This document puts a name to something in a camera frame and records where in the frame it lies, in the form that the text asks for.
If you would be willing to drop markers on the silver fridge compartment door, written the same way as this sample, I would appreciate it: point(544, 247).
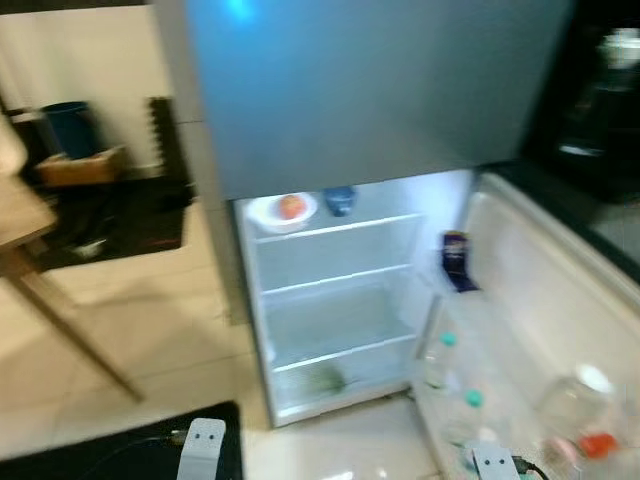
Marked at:
point(540, 290)

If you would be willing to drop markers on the clear crisper drawer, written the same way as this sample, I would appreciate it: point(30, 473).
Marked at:
point(370, 385)

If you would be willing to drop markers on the red apple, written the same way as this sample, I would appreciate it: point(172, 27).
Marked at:
point(292, 206)

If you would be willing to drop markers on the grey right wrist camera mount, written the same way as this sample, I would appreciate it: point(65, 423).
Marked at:
point(496, 462)

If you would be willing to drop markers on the wooden crate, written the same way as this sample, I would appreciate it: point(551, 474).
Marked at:
point(85, 168)

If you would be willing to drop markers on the white bowl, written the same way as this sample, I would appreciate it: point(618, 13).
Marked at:
point(265, 218)

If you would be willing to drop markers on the silver freezer door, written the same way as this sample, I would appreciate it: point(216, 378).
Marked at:
point(370, 90)

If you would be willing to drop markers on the tall clear tumbler pale lid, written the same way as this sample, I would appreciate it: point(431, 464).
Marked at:
point(605, 100)

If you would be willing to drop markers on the glass jar white lid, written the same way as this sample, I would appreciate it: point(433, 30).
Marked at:
point(578, 405)

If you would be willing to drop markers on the blue plastic bucket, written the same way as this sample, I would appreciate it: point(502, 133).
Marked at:
point(70, 130)

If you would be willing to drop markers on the black foam puzzle mat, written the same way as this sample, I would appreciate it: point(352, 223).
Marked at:
point(168, 140)

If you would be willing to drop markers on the small jar red lid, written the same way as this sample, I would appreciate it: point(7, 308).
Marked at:
point(590, 445)

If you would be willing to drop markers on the green leafy vegetable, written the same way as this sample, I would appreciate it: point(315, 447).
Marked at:
point(325, 380)

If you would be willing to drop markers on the purple Dairy Milk pack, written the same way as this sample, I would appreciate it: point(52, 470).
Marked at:
point(458, 262)

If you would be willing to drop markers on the glass fridge shelf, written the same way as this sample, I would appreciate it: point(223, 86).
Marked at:
point(350, 226)
point(350, 352)
point(340, 280)

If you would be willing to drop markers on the clear bottle teal cap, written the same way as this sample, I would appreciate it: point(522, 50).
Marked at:
point(440, 365)
point(470, 418)

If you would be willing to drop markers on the silver two-door fridge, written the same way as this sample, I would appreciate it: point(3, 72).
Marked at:
point(225, 260)

